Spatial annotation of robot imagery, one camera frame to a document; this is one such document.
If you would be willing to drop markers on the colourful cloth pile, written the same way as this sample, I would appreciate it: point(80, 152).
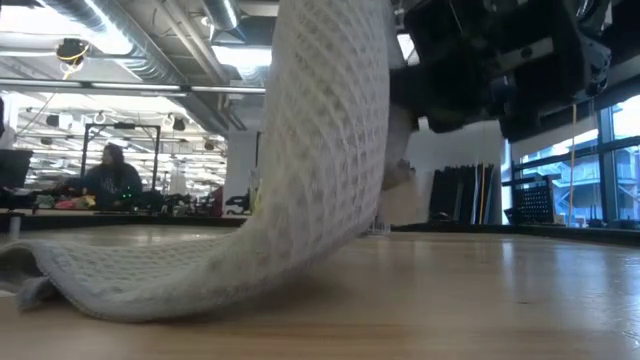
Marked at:
point(75, 202)

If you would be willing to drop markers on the long ceiling light bar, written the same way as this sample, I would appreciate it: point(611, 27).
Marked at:
point(125, 86)

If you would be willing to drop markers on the black aluminium table frame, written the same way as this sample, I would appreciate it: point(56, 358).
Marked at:
point(550, 232)

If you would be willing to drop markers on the grey microfiber towel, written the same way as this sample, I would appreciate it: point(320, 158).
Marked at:
point(310, 175)

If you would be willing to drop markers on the large glass window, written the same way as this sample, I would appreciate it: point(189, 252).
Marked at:
point(620, 165)

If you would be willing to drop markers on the silver ventilation duct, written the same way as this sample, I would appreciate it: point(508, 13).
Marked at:
point(150, 55)

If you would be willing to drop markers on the person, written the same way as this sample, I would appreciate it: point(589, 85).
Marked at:
point(112, 180)

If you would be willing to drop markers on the dark grey seat back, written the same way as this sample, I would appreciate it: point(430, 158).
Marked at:
point(15, 167)

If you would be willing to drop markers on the black stacked panels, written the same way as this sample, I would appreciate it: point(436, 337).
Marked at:
point(460, 195)

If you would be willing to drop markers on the black yellow ceiling reel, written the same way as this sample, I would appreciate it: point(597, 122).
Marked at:
point(72, 50)

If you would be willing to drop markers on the black perforated panel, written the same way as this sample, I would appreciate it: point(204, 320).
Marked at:
point(532, 202)

